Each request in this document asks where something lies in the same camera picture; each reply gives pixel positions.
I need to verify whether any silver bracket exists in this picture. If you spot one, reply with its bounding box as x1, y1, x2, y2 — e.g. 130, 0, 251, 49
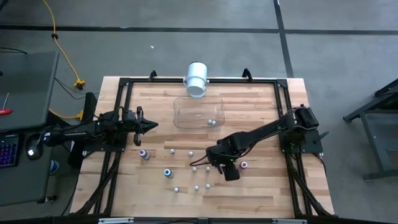
98, 217, 134, 224
272, 218, 308, 224

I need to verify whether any yellow extension cord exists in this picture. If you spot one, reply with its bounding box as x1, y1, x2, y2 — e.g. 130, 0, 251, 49
42, 0, 86, 90

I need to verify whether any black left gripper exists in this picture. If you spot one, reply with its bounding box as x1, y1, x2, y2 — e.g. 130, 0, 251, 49
123, 106, 159, 146

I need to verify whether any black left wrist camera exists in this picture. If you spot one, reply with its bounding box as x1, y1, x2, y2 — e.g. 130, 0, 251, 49
124, 108, 137, 123

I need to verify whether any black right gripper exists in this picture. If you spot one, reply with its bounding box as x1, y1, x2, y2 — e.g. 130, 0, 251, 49
205, 143, 241, 182

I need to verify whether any black slanted stand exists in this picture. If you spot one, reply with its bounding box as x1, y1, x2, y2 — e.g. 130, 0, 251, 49
67, 91, 98, 169

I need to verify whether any red-handled screwdriver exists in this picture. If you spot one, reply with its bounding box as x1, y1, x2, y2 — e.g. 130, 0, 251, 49
0, 91, 14, 116

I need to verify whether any black clamp lever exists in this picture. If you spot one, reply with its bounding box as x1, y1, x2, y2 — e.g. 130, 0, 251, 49
312, 130, 330, 144

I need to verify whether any black computer mouse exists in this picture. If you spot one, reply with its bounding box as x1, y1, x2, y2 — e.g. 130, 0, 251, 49
25, 134, 44, 161

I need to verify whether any clear plastic bin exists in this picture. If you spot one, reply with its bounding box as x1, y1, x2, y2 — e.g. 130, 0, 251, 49
172, 96, 226, 129

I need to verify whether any grey desk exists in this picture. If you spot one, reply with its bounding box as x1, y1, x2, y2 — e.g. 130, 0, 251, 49
0, 50, 60, 207

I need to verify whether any yellow plug cord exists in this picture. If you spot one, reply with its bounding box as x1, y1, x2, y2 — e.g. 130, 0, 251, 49
49, 108, 85, 121

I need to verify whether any backlit keyboard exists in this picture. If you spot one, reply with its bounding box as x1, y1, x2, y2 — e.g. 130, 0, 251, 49
0, 133, 20, 169

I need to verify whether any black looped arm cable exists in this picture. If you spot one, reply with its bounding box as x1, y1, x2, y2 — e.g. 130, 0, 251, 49
189, 154, 218, 167

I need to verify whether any white cylindrical lamp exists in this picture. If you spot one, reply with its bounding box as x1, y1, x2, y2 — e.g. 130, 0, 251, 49
182, 61, 210, 99

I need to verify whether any black metal stand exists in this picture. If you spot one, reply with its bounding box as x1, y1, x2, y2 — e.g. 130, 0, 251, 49
343, 77, 398, 181

